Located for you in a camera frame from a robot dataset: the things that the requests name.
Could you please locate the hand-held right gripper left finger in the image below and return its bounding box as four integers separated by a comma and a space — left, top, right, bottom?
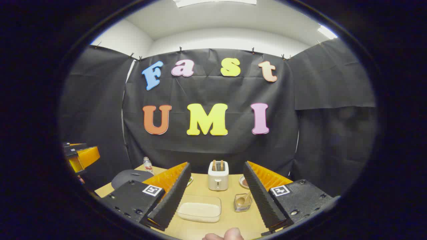
99, 162, 192, 232

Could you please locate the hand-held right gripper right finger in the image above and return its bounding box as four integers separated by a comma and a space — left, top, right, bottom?
243, 161, 336, 237

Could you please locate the wooden spoon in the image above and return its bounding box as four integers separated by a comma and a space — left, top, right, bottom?
236, 192, 252, 206

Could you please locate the clear container of rice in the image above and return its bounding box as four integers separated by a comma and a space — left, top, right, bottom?
176, 194, 222, 223

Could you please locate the black rice cooker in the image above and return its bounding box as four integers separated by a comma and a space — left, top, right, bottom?
111, 169, 155, 190

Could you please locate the white toaster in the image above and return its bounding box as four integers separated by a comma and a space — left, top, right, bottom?
207, 161, 230, 191

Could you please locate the ceiling light panel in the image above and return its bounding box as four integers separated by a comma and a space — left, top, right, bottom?
317, 25, 338, 40
173, 0, 258, 8

